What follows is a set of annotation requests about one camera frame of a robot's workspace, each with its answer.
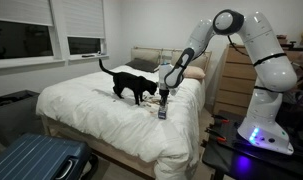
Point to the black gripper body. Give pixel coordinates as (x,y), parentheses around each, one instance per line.
(164,95)

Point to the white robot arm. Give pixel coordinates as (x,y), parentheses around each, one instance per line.
(275,74)

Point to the black cat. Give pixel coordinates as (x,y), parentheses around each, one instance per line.
(138,84)

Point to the dark grey pillow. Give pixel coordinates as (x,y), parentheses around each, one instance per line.
(143,65)

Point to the pink pillow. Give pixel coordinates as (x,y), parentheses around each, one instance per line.
(194,72)

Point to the black clamp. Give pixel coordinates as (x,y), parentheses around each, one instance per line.
(218,136)

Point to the wooden dresser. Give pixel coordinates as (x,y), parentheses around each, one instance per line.
(236,81)

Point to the white quilted duvet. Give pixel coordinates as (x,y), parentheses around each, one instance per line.
(117,126)

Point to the black robot table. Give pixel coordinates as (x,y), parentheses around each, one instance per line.
(241,161)

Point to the white window blind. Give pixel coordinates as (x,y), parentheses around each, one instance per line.
(26,11)
(84,18)

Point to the blue hard suitcase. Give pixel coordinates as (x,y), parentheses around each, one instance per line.
(40,157)

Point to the dark grey ottoman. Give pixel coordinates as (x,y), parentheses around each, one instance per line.
(18,116)

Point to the orange handled clamp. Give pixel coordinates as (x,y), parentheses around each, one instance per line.
(221,118)

